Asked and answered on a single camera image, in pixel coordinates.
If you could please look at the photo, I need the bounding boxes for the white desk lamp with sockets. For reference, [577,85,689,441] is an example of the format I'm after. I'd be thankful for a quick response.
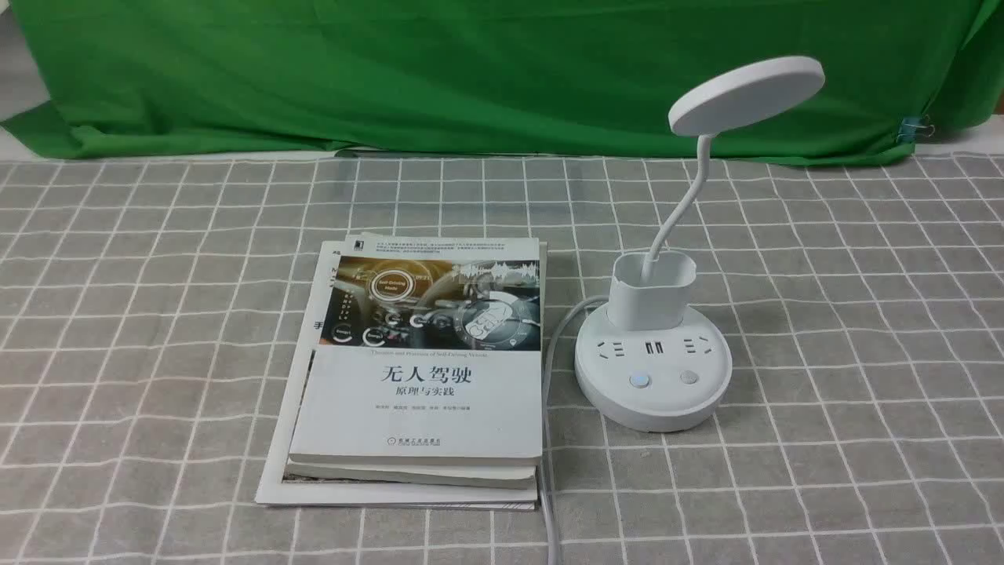
[574,55,825,433]

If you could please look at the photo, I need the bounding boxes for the top white self-driving book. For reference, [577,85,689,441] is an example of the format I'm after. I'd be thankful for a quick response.
[289,232,544,467]

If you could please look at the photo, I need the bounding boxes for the middle white book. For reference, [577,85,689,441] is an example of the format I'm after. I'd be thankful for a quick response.
[284,240,548,490]

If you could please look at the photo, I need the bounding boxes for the bottom large white book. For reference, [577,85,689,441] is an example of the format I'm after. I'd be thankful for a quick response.
[255,241,539,511]

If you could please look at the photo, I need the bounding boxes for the grey checked tablecloth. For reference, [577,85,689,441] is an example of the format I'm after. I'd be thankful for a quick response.
[1,154,1003,564]

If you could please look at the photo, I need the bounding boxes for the blue binder clip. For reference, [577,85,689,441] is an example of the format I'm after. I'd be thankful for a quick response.
[896,115,937,144]

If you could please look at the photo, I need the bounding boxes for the green backdrop cloth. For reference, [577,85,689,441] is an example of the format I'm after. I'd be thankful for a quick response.
[2,1,1002,166]

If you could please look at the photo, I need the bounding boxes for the white lamp power cable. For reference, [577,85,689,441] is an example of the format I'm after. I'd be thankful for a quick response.
[541,295,611,565]

